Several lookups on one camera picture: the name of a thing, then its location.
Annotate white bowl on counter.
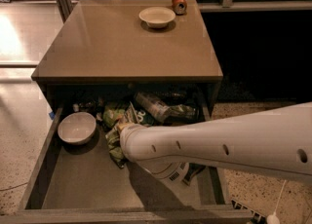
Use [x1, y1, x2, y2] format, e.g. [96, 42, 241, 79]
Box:
[138, 7, 176, 29]

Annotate orange soda can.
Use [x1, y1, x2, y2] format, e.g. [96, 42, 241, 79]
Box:
[172, 0, 187, 15]

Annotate white floor vent grille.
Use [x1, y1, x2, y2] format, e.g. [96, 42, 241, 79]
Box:
[231, 199, 267, 224]

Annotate green teal chip bag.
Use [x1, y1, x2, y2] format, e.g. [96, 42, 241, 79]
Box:
[102, 101, 155, 129]

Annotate white bowl in drawer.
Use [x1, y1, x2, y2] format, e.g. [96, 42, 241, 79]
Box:
[58, 112, 97, 145]

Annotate white cable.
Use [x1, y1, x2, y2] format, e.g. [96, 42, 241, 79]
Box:
[266, 178, 289, 224]

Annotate clear plastic water bottle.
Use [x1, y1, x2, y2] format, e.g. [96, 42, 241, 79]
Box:
[135, 92, 170, 123]

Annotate dark glass bottle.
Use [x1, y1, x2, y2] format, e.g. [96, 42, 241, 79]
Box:
[170, 104, 198, 120]

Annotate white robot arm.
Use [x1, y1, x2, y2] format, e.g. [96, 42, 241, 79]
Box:
[120, 102, 312, 190]

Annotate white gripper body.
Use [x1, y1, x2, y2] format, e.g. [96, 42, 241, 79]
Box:
[120, 124, 146, 162]

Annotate dark bottle back left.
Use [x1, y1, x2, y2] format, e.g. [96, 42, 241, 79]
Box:
[72, 90, 103, 114]

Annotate green jalapeno chip bag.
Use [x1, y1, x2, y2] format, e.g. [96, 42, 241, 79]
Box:
[104, 102, 144, 169]

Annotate blue yellow sponge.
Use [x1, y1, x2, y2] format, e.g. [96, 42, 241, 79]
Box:
[182, 164, 206, 186]

